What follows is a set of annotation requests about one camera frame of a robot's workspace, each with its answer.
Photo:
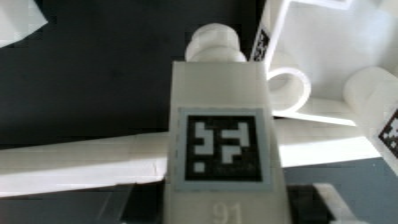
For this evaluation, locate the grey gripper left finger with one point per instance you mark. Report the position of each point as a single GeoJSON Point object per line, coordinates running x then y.
{"type": "Point", "coordinates": [130, 205]}

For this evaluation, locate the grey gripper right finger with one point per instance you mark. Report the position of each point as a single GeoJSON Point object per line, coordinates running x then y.
{"type": "Point", "coordinates": [317, 205]}

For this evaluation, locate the white chair leg block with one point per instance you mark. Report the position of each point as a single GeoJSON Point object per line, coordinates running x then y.
{"type": "Point", "coordinates": [224, 182]}

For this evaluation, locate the white chair seat part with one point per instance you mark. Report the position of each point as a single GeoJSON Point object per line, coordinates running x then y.
{"type": "Point", "coordinates": [324, 37]}

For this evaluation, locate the white chair leg with tag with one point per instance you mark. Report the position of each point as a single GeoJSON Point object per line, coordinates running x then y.
{"type": "Point", "coordinates": [370, 93]}

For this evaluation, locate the white chair back frame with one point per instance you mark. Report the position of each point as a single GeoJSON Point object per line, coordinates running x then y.
{"type": "Point", "coordinates": [22, 20]}

